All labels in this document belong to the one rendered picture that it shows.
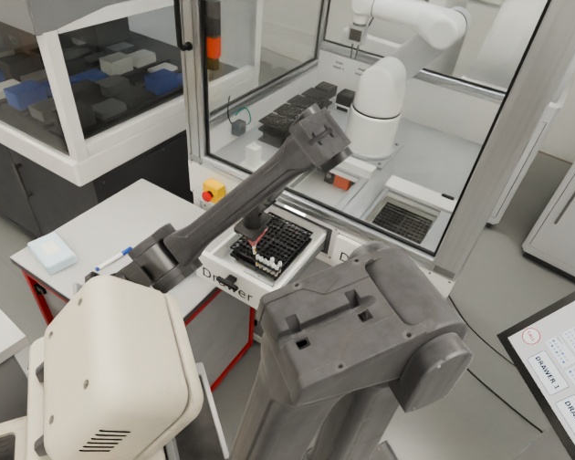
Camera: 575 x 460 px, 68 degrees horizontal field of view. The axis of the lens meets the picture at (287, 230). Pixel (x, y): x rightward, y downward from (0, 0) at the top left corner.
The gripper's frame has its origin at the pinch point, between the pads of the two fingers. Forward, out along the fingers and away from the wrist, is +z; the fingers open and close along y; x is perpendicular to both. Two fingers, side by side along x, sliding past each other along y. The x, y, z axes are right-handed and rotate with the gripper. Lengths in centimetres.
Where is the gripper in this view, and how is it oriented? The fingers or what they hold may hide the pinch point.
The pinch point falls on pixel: (254, 242)
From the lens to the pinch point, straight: 130.1
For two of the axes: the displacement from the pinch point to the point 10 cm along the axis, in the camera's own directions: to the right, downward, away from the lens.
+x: -8.3, -4.4, 3.5
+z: -0.2, 6.5, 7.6
